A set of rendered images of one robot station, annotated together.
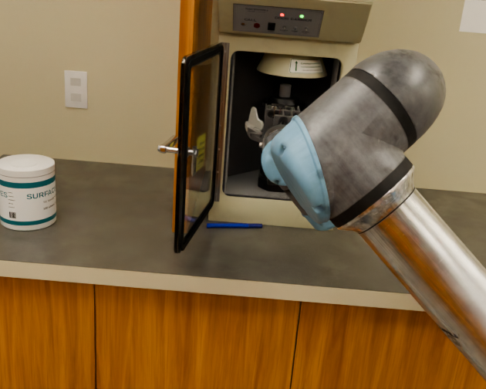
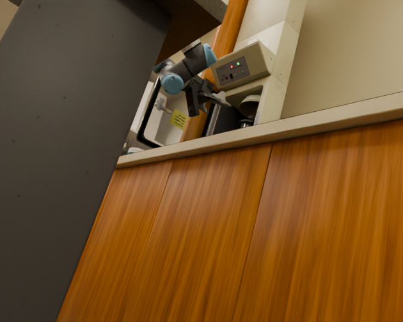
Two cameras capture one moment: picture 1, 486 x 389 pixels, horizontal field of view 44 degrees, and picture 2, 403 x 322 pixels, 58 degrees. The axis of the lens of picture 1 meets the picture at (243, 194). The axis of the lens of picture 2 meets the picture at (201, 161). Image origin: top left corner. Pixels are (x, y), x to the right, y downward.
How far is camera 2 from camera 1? 168 cm
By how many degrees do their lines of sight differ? 67
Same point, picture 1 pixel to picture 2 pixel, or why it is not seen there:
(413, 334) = (216, 172)
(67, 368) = not seen: hidden behind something
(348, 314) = (189, 165)
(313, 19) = (242, 63)
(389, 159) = not seen: outside the picture
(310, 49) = (251, 85)
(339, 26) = (253, 63)
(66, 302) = not seen: hidden behind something
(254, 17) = (224, 73)
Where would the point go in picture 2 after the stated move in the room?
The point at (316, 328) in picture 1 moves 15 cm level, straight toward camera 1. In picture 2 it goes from (174, 177) to (135, 160)
